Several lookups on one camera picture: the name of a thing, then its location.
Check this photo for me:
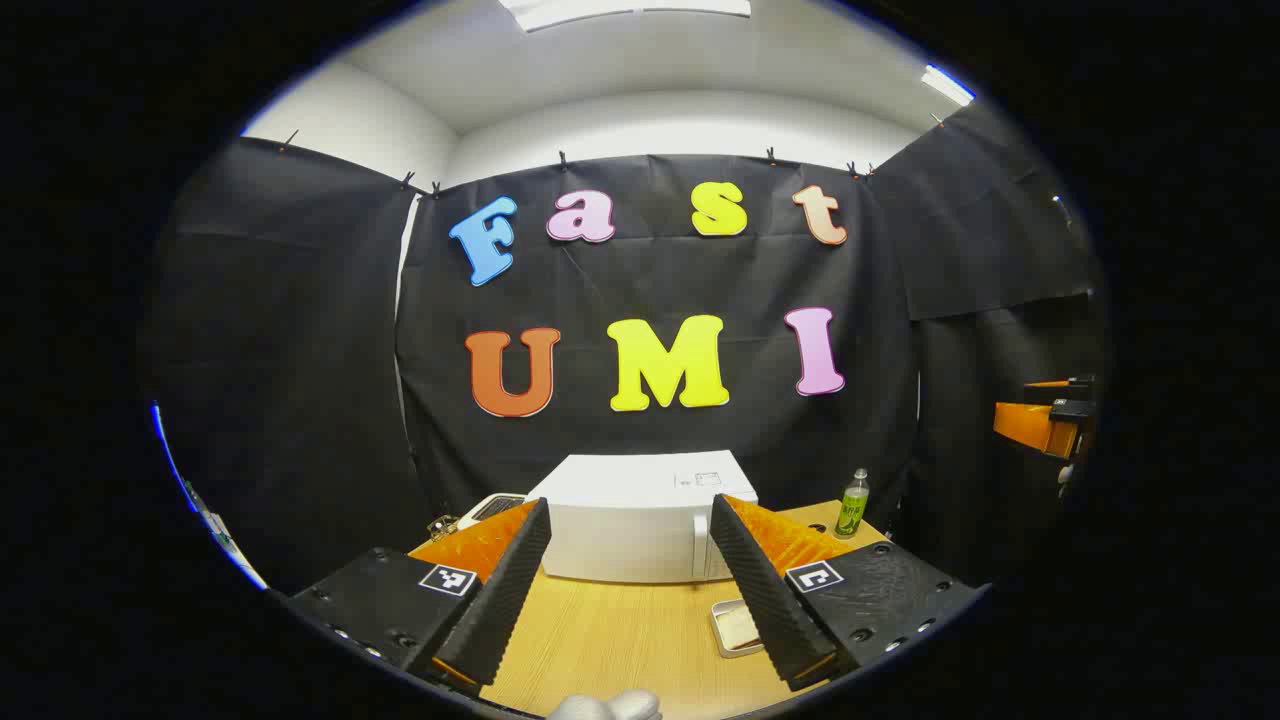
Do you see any white tabletop device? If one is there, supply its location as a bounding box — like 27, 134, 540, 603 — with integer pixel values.
457, 492, 528, 531

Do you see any white rectangular food tray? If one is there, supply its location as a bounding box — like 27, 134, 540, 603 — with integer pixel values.
708, 598, 767, 660

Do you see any white microwave oven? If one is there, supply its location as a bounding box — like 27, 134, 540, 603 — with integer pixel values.
525, 450, 759, 585

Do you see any black backdrop cloth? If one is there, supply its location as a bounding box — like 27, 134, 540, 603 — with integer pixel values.
140, 100, 1106, 593

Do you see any ceiling light panel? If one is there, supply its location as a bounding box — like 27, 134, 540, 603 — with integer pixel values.
498, 0, 753, 33
920, 64, 977, 108

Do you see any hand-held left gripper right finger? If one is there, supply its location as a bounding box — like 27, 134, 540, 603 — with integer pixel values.
708, 492, 993, 694

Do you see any green label drink bottle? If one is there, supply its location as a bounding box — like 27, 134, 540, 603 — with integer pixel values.
834, 468, 871, 541

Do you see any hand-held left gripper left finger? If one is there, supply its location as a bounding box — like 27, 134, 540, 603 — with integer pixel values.
285, 497, 553, 689

